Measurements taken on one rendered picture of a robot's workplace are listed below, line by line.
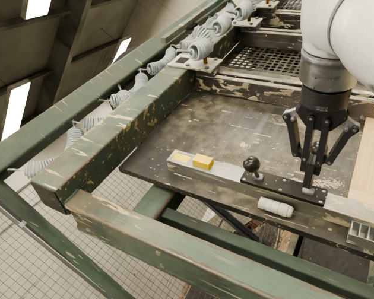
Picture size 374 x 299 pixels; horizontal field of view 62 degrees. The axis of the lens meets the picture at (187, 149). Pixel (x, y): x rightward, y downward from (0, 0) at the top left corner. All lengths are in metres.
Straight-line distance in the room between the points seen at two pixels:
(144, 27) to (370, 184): 6.76
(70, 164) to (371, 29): 0.73
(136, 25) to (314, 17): 7.04
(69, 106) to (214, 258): 1.01
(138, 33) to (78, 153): 6.63
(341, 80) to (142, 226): 0.49
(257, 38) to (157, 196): 0.95
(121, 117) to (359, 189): 0.68
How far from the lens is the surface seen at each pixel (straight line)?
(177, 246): 0.69
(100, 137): 0.94
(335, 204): 0.79
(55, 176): 0.86
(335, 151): 0.62
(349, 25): 0.38
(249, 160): 0.69
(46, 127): 1.40
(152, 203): 0.89
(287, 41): 1.54
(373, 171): 0.92
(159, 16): 7.10
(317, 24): 0.45
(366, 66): 0.35
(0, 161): 1.32
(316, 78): 0.51
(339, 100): 0.54
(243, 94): 1.17
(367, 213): 0.79
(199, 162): 0.84
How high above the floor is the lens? 1.67
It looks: 1 degrees down
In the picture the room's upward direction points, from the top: 50 degrees counter-clockwise
